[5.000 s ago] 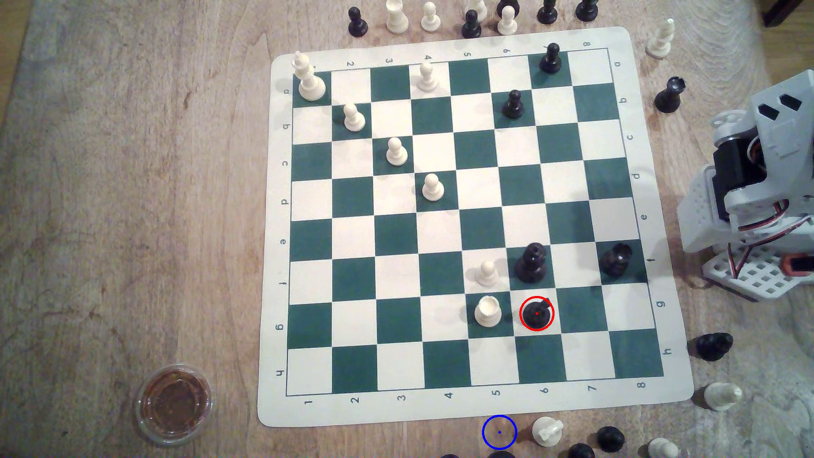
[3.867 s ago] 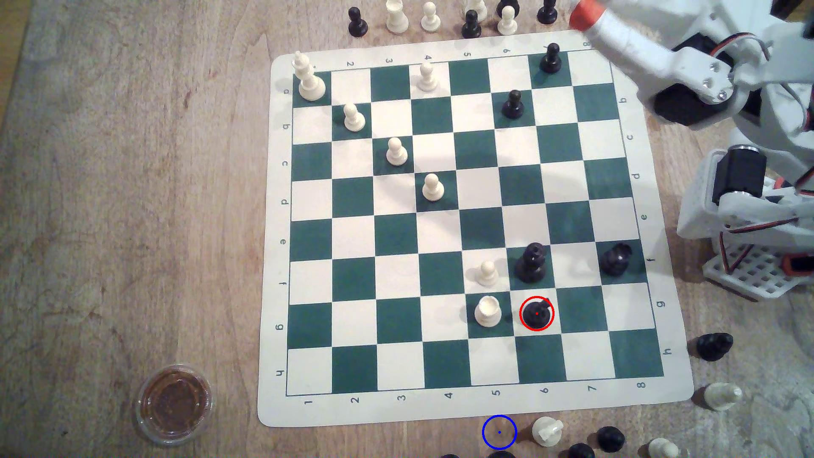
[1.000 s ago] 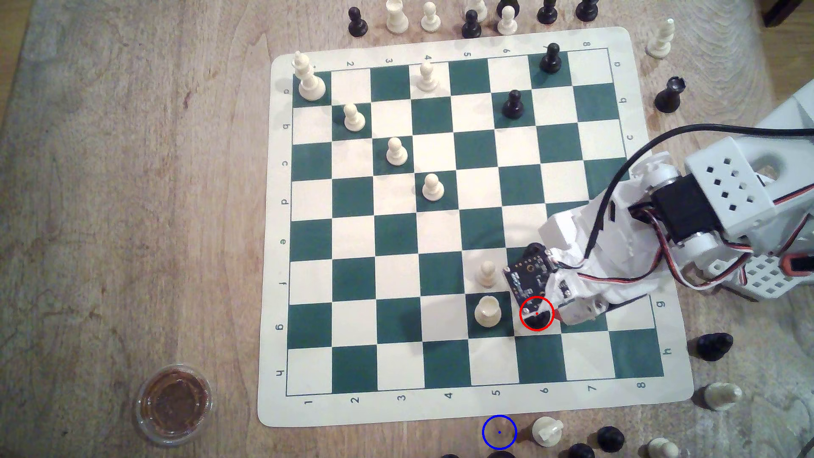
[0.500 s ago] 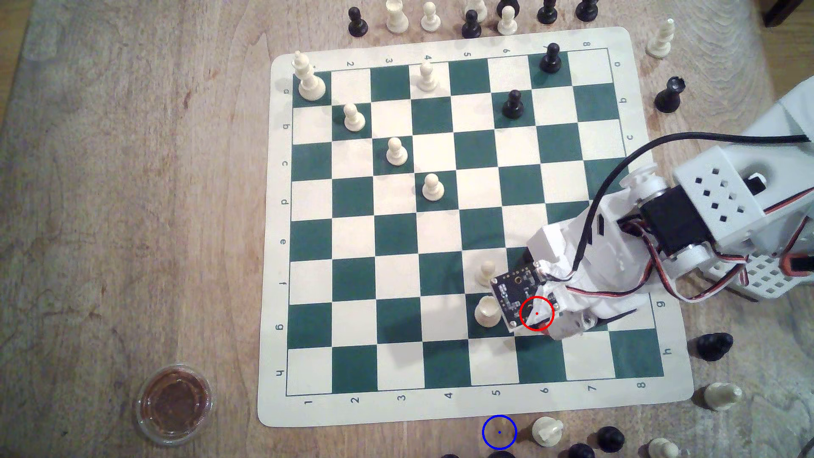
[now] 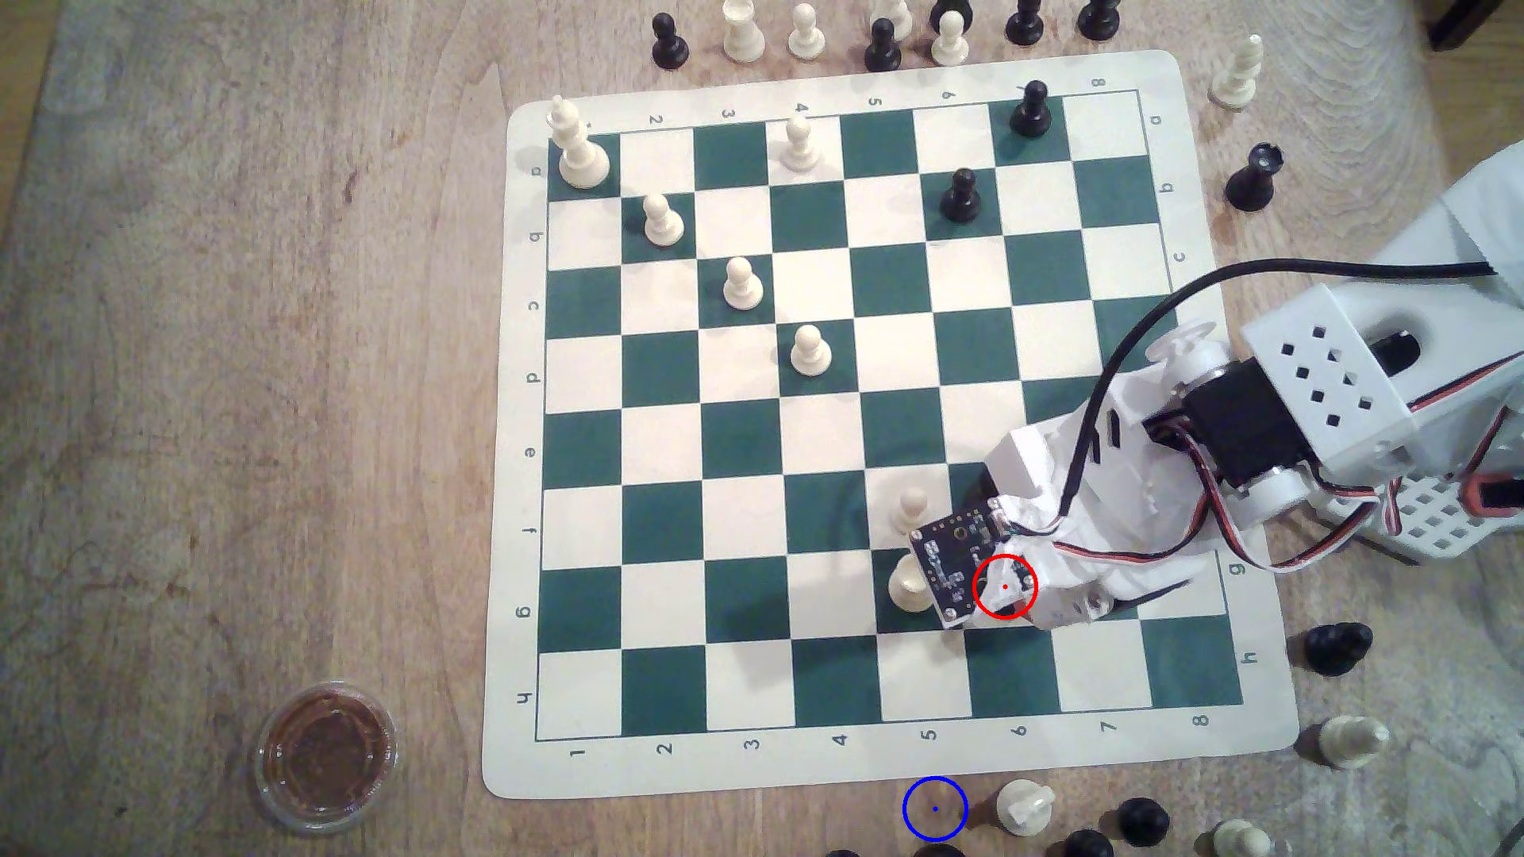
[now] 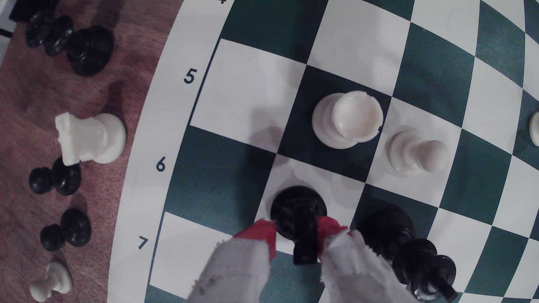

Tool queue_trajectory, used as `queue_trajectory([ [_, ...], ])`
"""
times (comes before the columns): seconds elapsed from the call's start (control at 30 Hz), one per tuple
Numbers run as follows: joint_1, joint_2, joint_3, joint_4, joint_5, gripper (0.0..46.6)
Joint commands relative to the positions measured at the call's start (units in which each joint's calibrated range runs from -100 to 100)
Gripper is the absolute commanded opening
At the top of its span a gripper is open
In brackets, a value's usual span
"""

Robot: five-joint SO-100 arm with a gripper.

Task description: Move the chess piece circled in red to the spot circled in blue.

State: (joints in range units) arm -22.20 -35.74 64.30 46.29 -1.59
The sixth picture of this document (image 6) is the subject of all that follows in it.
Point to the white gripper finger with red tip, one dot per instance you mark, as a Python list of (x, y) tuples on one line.
[(358, 273), (236, 273)]

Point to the large black chess piece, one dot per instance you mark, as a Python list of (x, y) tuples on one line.
[(90, 49)]

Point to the black chess king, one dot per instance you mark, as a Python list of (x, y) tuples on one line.
[(404, 248)]

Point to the white chess rook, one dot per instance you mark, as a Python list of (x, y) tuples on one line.
[(349, 120)]

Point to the white chess knight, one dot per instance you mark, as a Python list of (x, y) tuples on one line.
[(88, 136)]

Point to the white chess piece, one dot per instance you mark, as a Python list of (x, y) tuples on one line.
[(535, 128)]

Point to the black box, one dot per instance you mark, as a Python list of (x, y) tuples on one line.
[(29, 8)]

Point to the white chess pawn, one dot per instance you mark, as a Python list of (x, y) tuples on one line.
[(415, 153), (50, 282)]

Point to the green and white chess mat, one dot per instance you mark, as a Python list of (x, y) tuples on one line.
[(433, 71)]

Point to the black chess pawn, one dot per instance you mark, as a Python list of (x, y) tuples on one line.
[(57, 179), (67, 229)]

